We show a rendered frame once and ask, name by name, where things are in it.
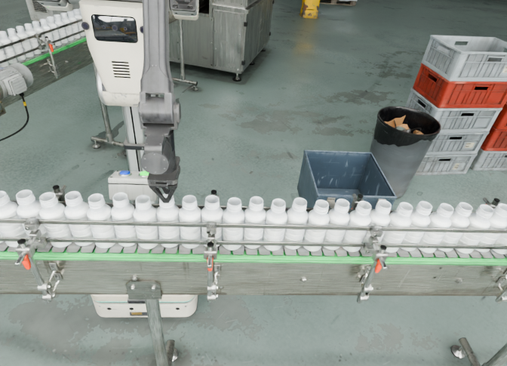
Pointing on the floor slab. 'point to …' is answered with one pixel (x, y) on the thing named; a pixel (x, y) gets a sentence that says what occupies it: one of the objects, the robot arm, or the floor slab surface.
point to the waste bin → (402, 145)
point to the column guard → (311, 1)
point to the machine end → (226, 29)
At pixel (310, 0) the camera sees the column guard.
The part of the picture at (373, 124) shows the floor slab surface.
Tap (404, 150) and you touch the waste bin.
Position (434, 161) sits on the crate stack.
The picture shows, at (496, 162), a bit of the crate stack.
